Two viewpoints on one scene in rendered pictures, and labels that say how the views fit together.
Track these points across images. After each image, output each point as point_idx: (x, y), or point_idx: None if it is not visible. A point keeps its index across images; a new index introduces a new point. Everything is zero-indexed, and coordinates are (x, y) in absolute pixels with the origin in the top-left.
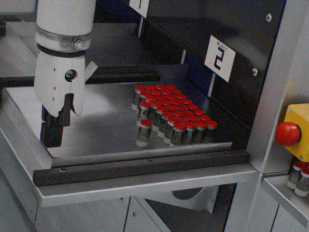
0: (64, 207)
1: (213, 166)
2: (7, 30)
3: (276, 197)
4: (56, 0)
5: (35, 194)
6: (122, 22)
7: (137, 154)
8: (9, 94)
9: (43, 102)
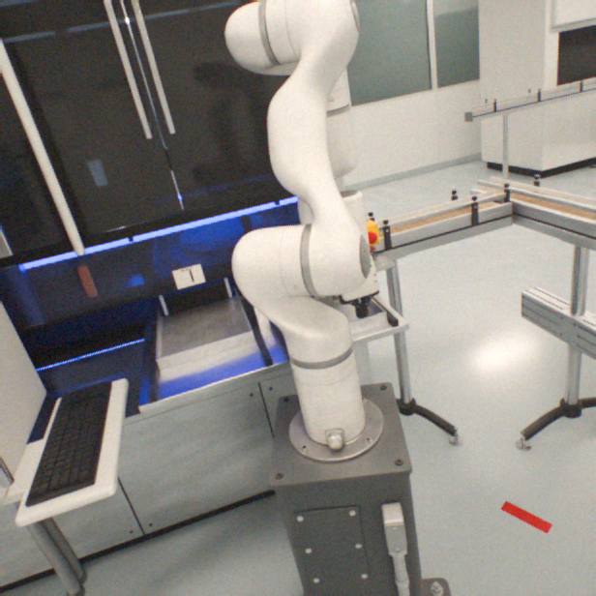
0: (182, 474)
1: None
2: (162, 364)
3: None
4: (365, 226)
5: (401, 329)
6: (134, 323)
7: None
8: None
9: (362, 294)
